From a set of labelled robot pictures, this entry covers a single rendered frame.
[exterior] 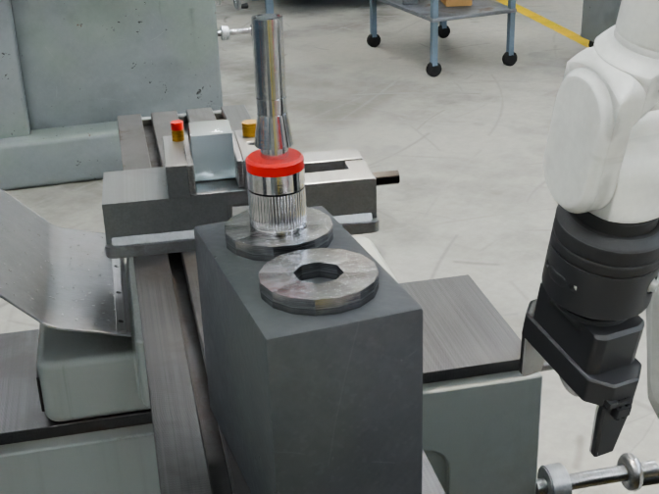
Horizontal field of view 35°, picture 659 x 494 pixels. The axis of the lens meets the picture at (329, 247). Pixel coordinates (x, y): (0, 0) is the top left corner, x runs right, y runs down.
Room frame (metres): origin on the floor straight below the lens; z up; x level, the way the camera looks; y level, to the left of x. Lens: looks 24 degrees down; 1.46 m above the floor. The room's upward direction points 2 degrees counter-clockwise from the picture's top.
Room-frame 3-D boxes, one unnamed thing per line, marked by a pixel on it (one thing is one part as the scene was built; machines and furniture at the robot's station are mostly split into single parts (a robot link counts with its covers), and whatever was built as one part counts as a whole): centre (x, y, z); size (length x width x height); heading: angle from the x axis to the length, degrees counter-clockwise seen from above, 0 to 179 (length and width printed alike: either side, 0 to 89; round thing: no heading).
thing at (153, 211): (1.29, 0.12, 0.98); 0.35 x 0.15 x 0.11; 99
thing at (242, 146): (1.29, 0.09, 1.02); 0.12 x 0.06 x 0.04; 9
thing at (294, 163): (0.80, 0.04, 1.18); 0.05 x 0.05 x 0.01
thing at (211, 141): (1.28, 0.15, 1.03); 0.06 x 0.05 x 0.06; 9
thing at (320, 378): (0.76, 0.02, 1.03); 0.22 x 0.12 x 0.20; 19
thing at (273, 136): (0.80, 0.04, 1.24); 0.03 x 0.03 x 0.11
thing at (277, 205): (0.80, 0.04, 1.15); 0.05 x 0.05 x 0.05
